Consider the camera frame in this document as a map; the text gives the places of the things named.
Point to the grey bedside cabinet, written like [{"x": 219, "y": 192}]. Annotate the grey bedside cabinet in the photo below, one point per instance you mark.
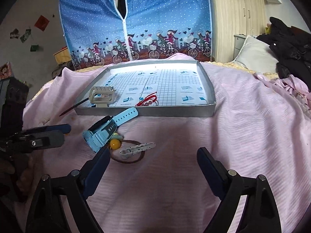
[{"x": 239, "y": 40}]

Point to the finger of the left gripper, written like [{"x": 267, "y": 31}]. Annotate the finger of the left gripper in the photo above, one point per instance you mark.
[
  {"x": 64, "y": 128},
  {"x": 41, "y": 140}
]

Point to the white pillow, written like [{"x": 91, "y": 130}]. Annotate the white pillow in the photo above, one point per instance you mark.
[{"x": 257, "y": 56}]

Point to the black jacket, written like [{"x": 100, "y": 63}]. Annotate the black jacket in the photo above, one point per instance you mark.
[{"x": 291, "y": 48}]

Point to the wooden wardrobe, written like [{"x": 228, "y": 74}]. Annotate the wooden wardrobe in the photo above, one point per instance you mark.
[{"x": 234, "y": 17}]

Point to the blue kids smartwatch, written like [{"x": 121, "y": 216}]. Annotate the blue kids smartwatch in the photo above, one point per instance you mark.
[{"x": 100, "y": 133}]

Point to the small wooden cabinet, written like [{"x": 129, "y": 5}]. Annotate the small wooden cabinet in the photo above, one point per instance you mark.
[{"x": 62, "y": 56}]

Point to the pink bed sheet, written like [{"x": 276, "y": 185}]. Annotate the pink bed sheet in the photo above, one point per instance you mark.
[{"x": 258, "y": 128}]

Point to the beige hair claw clip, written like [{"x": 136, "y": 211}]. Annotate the beige hair claw clip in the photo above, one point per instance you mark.
[{"x": 102, "y": 96}]

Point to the silver tray with grid sheet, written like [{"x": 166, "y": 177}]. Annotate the silver tray with grid sheet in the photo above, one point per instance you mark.
[{"x": 162, "y": 88}]

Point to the red paper wall decoration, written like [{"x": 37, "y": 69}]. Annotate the red paper wall decoration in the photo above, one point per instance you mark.
[{"x": 41, "y": 23}]

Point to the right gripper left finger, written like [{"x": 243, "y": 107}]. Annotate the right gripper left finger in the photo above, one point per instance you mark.
[{"x": 46, "y": 213}]

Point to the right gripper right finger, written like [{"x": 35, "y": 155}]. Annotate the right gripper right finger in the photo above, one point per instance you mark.
[{"x": 260, "y": 213}]

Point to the blue fabric wardrobe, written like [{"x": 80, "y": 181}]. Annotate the blue fabric wardrobe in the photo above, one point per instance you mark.
[{"x": 104, "y": 32}]

